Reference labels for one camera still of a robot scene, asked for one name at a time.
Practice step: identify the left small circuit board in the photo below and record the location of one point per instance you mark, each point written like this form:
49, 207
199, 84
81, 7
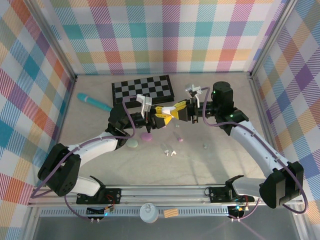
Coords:
100, 210

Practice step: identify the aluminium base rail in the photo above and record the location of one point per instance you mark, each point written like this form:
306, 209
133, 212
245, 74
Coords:
162, 193

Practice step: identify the left aluminium frame post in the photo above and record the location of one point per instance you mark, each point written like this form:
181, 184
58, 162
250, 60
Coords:
54, 40

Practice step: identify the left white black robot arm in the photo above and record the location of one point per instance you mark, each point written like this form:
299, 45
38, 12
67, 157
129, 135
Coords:
95, 145

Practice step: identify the aluminium frame post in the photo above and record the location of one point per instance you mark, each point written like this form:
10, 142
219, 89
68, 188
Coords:
54, 40
273, 37

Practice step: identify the right aluminium frame post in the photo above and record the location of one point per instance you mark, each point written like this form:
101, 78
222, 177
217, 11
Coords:
273, 37

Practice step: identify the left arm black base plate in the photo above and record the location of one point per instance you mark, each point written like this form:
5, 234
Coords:
112, 196

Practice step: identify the black grey folding chessboard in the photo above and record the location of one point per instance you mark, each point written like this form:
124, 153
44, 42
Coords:
142, 87

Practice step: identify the purple earbud charging case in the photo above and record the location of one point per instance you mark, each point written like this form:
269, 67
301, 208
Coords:
146, 136

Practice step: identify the teal pen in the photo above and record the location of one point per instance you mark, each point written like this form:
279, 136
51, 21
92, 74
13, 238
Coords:
90, 100

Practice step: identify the small circuit board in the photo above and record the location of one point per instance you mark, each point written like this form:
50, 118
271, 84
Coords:
100, 210
237, 210

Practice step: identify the green earbud charging case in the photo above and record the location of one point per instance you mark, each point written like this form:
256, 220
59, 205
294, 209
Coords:
132, 144

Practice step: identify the white round plastic cap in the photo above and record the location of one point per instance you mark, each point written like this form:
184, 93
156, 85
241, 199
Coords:
148, 213

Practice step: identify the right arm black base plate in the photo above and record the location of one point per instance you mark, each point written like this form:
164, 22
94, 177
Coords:
217, 195

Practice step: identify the right aluminium floor rail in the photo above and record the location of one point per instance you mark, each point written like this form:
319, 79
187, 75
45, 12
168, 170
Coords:
258, 100

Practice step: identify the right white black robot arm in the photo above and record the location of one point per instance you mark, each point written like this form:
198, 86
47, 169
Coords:
250, 140

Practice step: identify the right small circuit board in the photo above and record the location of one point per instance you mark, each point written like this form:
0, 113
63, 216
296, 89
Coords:
237, 210

